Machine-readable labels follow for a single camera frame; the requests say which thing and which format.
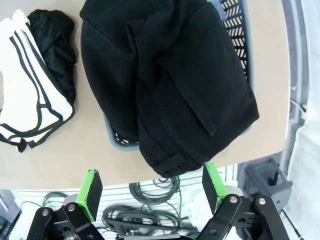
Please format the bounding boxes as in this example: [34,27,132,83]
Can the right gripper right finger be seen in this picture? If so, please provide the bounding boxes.
[197,162,288,240]

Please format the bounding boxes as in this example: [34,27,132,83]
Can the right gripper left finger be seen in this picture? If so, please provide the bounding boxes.
[26,169,104,240]

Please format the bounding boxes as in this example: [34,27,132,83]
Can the black trousers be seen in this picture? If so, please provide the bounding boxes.
[79,0,260,179]

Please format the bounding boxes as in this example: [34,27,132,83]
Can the white shorts with black stripes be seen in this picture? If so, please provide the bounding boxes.
[0,9,76,154]

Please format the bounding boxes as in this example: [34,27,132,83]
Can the thin black garment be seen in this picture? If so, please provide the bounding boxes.
[26,8,77,105]

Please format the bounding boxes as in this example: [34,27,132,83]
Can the blue denim jeans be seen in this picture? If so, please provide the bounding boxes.
[211,0,228,23]

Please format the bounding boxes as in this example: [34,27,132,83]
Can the grey mounting block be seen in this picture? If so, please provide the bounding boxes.
[243,158,292,210]

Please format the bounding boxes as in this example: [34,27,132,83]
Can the grey plastic mesh basket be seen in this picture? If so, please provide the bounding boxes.
[103,0,256,153]

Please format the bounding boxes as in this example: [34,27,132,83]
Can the white slotted base plate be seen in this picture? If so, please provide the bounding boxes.
[14,164,238,240]

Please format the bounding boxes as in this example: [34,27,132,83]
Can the black cable coil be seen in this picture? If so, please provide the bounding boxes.
[128,176,181,201]
[102,204,181,237]

